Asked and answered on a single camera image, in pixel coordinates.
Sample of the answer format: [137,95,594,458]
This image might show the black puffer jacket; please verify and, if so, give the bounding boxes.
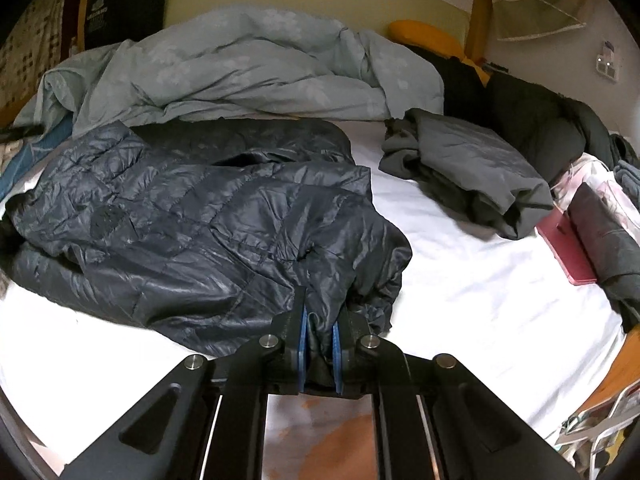
[2,119,414,357]

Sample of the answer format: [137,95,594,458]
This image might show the beige patterned curtain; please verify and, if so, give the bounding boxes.
[0,0,77,122]

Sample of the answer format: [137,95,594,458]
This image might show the white printed bed sheet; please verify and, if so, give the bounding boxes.
[0,119,632,480]

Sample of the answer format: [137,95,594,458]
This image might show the pale green floral duvet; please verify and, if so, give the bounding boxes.
[12,4,447,142]

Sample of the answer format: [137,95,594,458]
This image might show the dark clothes pile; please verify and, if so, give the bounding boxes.
[405,44,622,187]

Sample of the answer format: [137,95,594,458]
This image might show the mesh hanging organizer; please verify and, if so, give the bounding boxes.
[482,0,591,44]

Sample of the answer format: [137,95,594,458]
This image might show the grey padded jacket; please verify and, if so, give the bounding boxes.
[378,107,556,241]

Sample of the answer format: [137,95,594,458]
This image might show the grey-blue folded cloth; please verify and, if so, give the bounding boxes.
[612,134,640,197]

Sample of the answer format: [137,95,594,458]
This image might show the black hanging garment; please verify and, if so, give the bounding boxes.
[75,0,174,54]

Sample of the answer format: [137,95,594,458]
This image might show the pink plastic bag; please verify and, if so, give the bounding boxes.
[550,152,640,221]

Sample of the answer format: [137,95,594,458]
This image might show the bundle of clothes hangers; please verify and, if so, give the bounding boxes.
[554,384,640,467]

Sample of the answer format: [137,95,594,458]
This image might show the wooden bed post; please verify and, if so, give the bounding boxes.
[462,0,494,69]

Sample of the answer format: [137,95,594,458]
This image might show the dark grey pants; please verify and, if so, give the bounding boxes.
[567,182,640,334]

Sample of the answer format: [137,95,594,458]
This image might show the red booklet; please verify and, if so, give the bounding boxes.
[535,207,599,287]

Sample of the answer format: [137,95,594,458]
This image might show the white wall socket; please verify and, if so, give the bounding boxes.
[594,39,624,81]

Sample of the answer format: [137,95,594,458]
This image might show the blue cloth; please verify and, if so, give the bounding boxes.
[0,120,76,202]

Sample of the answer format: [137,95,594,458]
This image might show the yellow pillow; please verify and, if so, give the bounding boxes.
[388,19,494,86]

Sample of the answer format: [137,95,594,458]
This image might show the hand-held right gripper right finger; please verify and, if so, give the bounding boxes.
[331,304,583,480]

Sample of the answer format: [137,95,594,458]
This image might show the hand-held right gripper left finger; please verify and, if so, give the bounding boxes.
[60,286,308,480]

